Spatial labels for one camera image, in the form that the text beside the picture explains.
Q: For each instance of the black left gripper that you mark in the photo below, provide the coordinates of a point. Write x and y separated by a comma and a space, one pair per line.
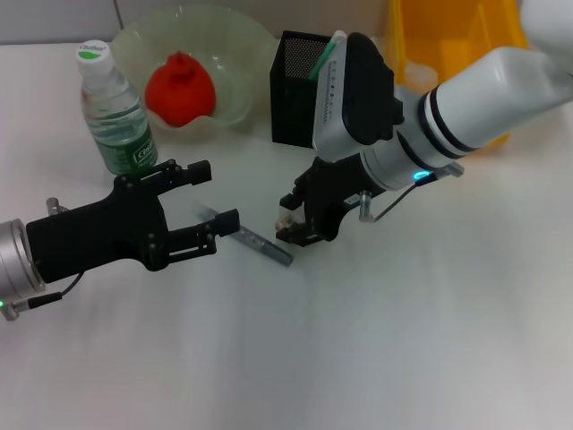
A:
98, 233

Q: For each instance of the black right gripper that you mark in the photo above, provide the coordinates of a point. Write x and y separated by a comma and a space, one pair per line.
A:
333, 188

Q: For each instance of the clear water bottle green label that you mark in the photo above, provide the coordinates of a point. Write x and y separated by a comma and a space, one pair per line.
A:
118, 130

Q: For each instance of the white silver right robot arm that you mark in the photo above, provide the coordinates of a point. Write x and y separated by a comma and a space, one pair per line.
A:
483, 98

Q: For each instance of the black mesh pen holder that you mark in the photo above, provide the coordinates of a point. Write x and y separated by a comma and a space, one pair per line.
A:
291, 107

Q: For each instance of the grey marker pen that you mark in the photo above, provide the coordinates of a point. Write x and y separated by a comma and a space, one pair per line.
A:
264, 248

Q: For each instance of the beige eraser with barcode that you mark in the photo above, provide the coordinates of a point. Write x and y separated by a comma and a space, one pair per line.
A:
288, 219

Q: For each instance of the yellow plastic storage bin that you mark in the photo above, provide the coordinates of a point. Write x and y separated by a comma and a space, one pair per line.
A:
447, 27

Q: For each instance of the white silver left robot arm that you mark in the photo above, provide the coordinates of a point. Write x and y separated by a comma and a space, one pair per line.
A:
15, 264

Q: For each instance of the green utility knife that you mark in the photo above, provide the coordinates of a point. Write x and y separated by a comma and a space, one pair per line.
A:
323, 58

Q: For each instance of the red-orange toy orange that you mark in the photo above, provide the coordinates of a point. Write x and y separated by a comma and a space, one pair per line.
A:
179, 94

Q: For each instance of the white paper ball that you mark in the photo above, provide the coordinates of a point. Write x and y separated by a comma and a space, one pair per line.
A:
420, 75

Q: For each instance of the translucent wavy fruit plate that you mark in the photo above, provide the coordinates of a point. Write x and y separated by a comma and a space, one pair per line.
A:
242, 58

